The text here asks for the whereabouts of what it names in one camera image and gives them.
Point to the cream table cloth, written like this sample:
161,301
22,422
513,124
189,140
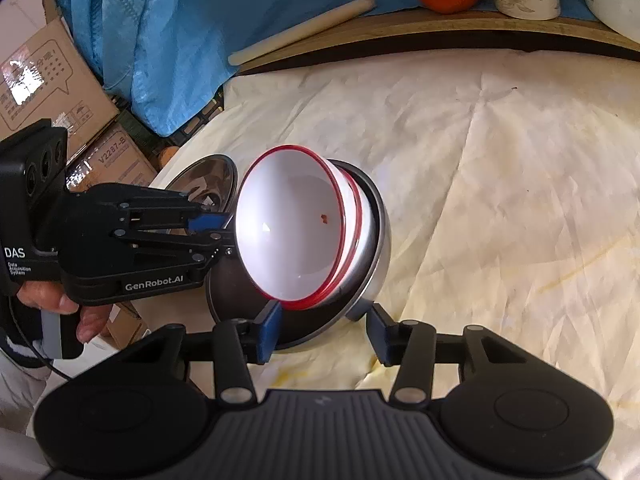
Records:
500,185

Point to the white bowl with red rim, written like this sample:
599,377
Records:
290,230
362,220

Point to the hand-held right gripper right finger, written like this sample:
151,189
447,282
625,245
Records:
380,335

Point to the wooden shelf board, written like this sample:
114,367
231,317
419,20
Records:
450,35

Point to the large steel bowl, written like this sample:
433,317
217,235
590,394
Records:
372,260

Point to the steel plate with round sticker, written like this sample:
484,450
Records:
200,180

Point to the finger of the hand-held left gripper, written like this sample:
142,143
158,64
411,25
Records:
207,221
200,247

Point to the plastic wrapped cardboard box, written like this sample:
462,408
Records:
115,160

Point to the small orange-brown round object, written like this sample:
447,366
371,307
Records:
168,156

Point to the small cardboard box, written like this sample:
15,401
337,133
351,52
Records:
125,322

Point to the blue cloth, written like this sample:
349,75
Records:
210,25

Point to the dark plastic crate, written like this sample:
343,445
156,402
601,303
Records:
185,120

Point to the cream rolling pin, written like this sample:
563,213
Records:
300,30

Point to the person's left hand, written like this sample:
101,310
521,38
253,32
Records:
92,322

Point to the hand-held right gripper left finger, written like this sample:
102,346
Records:
266,327

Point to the brown cardboard box with print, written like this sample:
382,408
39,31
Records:
55,85

